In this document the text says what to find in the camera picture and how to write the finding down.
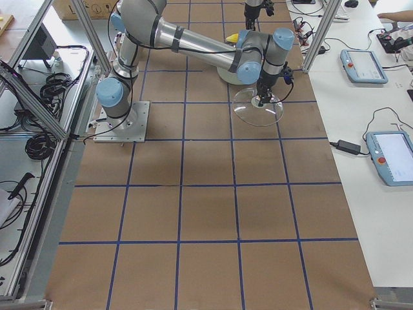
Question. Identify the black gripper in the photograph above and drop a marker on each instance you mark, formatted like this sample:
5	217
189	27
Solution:
251	8
267	80

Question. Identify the glass pot lid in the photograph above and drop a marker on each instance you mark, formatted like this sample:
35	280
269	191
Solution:
247	106

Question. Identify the yellow corn cob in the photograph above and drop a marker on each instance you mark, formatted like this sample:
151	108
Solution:
232	39

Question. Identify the pale green cooking pot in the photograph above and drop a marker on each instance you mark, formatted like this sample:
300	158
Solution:
229	77

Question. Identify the person's hand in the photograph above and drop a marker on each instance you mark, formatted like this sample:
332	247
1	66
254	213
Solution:
401	16

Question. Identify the black power adapter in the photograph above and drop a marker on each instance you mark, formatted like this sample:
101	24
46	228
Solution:
348	147

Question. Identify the far blue teach pendant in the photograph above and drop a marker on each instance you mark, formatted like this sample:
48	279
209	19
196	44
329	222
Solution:
363	67

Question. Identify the blue teach pendant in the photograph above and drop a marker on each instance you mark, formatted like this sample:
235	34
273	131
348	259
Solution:
391	153
363	67

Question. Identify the black computer mouse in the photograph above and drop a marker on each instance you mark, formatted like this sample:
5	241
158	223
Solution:
351	3

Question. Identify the black electronics board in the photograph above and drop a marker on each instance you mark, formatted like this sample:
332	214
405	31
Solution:
393	46

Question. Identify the near blue teach pendant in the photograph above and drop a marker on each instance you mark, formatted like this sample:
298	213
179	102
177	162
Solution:
391	153

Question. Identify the black monitor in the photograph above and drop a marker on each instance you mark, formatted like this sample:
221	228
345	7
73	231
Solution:
42	47

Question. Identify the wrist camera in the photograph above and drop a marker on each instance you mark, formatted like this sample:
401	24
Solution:
287	74

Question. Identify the aluminium frame post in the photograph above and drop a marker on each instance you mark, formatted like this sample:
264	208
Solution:
321	32

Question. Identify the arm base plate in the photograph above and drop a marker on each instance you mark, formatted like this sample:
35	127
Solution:
133	129

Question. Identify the aluminium frame rail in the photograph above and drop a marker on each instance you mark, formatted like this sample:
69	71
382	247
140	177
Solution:
30	101

